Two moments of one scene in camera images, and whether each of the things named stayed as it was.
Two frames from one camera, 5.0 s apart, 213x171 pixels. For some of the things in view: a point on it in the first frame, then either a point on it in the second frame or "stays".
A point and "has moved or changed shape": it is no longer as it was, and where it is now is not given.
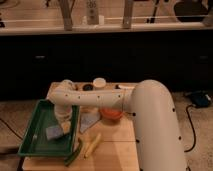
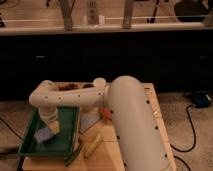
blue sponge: [53, 132] has moved or changed shape
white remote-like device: [92, 12] stays
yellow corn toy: [91, 145] stays
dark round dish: [88, 87] stays
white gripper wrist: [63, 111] → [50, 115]
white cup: [99, 82] stays
